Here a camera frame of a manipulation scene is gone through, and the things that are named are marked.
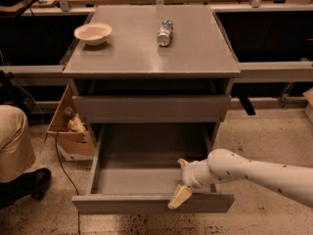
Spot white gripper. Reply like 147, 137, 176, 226
168, 159, 210, 210

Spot grey drawer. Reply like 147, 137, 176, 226
71, 123, 236, 214
72, 95, 231, 123

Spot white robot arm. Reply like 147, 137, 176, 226
168, 149, 313, 210

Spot grey top drawer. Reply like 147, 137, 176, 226
72, 95, 231, 123

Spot grey drawer cabinet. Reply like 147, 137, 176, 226
64, 5, 240, 138

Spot cardboard box with items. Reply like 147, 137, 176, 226
47, 85, 95, 161

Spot silver soda can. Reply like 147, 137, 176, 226
156, 20, 173, 47

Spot black shoe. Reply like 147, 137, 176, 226
0, 167, 51, 209

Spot person leg beige trousers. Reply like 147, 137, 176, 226
0, 105, 35, 183

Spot white bowl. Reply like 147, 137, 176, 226
74, 23, 112, 46

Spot black floor cable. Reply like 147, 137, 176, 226
54, 129, 82, 235

